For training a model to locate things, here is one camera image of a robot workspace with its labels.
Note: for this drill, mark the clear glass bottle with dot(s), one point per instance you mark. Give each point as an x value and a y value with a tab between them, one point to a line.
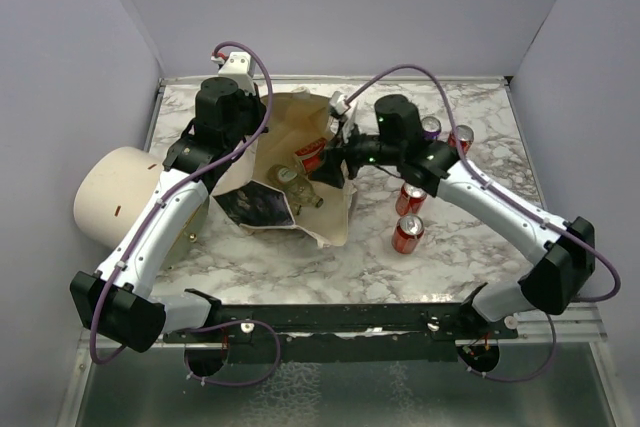
290	179

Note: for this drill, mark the cream cylindrical container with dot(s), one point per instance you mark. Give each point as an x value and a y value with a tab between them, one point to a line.
113	195

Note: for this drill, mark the red cola can three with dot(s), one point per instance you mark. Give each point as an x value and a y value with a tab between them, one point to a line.
308	157

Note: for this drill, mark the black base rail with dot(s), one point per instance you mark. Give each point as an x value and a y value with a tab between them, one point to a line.
326	348

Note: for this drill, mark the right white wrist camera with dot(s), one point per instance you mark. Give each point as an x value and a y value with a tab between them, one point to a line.
339	108

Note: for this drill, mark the red cola can four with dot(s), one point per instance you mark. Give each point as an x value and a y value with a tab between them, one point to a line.
410	199

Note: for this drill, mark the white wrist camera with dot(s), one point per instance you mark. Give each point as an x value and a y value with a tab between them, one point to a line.
339	108
237	66

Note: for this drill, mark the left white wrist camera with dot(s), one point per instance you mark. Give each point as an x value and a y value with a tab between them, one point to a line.
237	66

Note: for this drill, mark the beige canvas tote bag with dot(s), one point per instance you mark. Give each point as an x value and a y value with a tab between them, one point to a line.
298	132

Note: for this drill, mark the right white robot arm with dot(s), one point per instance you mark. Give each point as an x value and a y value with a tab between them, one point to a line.
558	251

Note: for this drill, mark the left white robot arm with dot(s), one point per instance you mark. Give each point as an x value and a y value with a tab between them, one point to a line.
115	301

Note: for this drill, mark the clear glass bottle two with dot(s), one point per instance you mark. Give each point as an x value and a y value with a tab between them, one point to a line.
301	195

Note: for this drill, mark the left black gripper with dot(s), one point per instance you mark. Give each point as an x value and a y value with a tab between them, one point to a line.
258	107

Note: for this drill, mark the red cola can two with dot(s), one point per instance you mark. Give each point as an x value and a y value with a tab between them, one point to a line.
463	135

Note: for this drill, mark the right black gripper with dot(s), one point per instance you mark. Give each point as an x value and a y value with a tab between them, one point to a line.
331	170

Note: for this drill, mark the purple fanta can two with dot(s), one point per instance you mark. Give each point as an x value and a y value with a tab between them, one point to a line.
431	127

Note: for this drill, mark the red cola can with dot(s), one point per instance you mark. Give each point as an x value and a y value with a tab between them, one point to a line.
407	234

